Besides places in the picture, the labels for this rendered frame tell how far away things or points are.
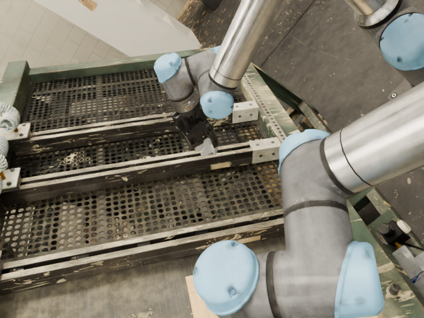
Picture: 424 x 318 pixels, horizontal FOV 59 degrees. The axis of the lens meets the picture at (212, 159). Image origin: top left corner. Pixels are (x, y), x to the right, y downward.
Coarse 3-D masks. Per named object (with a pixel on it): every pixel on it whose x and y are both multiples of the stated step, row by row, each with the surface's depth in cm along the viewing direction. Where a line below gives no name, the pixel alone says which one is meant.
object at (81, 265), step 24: (264, 216) 122; (120, 240) 116; (144, 240) 116; (168, 240) 118; (192, 240) 116; (216, 240) 118; (0, 264) 108; (24, 264) 110; (48, 264) 112; (72, 264) 110; (96, 264) 111; (120, 264) 114; (144, 264) 117; (0, 288) 108; (24, 288) 111
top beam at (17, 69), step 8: (8, 64) 203; (16, 64) 203; (24, 64) 203; (8, 72) 196; (16, 72) 196; (24, 72) 198; (8, 80) 189; (16, 80) 189; (24, 80) 195; (0, 88) 183; (8, 88) 183; (16, 88) 183; (24, 88) 193; (0, 96) 178; (8, 96) 178; (16, 96) 179; (24, 96) 191; (8, 104) 172; (16, 104) 177; (24, 104) 189; (0, 112) 167; (8, 144) 158; (8, 152) 156; (8, 160) 155
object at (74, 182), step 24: (240, 144) 151; (264, 144) 151; (0, 168) 128; (96, 168) 142; (120, 168) 143; (144, 168) 141; (168, 168) 144; (192, 168) 147; (24, 192) 135; (48, 192) 138; (72, 192) 140
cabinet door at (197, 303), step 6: (186, 276) 112; (192, 276) 112; (186, 282) 111; (192, 282) 111; (192, 288) 109; (192, 294) 108; (192, 300) 106; (198, 300) 106; (192, 306) 105; (198, 306) 105; (204, 306) 105; (192, 312) 104; (198, 312) 103; (204, 312) 103; (210, 312) 103
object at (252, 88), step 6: (246, 78) 196; (246, 84) 192; (252, 90) 187; (258, 96) 183; (258, 102) 178; (264, 108) 174; (270, 114) 170; (270, 120) 167; (276, 126) 163; (276, 132) 160; (282, 132) 160; (282, 138) 157
